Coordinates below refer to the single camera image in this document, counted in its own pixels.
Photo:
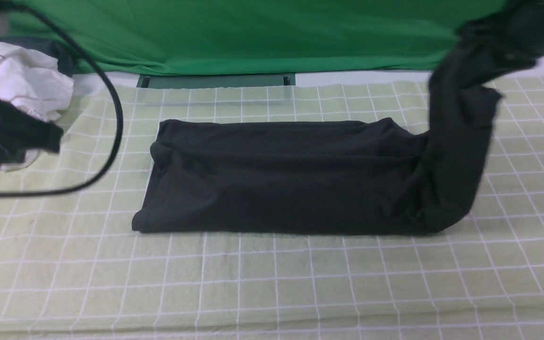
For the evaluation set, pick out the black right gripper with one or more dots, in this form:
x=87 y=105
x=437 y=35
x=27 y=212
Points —
x=513 y=36

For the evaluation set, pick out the dark gray long-sleeved shirt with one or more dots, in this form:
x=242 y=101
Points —
x=333 y=178

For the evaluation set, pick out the crumpled white shirt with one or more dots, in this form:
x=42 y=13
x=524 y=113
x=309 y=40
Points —
x=30 y=80

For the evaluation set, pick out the light green checkered tablecloth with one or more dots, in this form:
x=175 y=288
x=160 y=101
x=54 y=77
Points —
x=72 y=269

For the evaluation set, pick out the green backdrop cloth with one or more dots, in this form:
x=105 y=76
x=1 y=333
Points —
x=243 y=37

